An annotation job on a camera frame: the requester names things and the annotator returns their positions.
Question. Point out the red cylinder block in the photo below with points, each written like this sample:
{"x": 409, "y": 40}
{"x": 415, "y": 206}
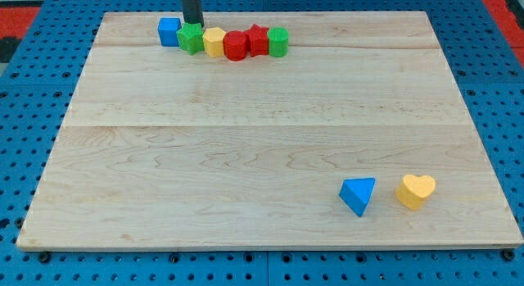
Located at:
{"x": 235, "y": 45}

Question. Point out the yellow hexagon block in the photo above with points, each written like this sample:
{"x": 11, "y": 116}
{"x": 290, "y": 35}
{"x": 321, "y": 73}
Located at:
{"x": 213, "y": 39}

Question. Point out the green star block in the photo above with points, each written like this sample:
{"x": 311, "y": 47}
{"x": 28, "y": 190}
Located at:
{"x": 190, "y": 38}

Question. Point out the yellow heart block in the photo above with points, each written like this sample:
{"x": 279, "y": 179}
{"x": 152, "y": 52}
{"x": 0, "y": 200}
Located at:
{"x": 413, "y": 190}

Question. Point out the red star block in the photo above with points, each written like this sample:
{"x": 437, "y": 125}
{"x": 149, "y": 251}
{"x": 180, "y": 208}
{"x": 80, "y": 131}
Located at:
{"x": 258, "y": 40}

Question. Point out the blue triangle block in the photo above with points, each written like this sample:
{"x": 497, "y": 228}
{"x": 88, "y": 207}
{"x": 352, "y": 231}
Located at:
{"x": 356, "y": 193}

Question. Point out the blue cube block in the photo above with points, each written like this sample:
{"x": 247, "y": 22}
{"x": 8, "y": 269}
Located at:
{"x": 167, "y": 31}

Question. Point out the wooden board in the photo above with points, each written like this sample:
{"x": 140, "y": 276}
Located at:
{"x": 163, "y": 151}

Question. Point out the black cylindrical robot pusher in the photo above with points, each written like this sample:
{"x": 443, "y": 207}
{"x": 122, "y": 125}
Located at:
{"x": 192, "y": 12}

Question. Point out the green cylinder block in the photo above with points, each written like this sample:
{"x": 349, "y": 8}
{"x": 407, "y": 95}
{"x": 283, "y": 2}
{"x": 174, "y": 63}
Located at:
{"x": 278, "y": 38}

